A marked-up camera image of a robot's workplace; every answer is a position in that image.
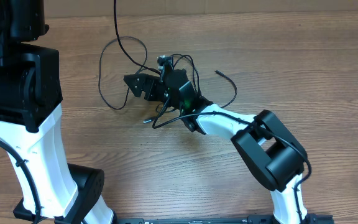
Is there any black audio jack cable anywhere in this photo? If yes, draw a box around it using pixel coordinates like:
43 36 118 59
98 0 238 110

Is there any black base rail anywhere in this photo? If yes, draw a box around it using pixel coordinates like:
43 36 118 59
113 214 335 224

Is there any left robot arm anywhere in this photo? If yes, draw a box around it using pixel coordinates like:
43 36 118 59
0 0 116 224

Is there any black USB cable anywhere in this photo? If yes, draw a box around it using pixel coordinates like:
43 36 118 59
143 53 202 124

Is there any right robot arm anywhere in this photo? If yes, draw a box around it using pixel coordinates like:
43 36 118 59
124 69 311 223

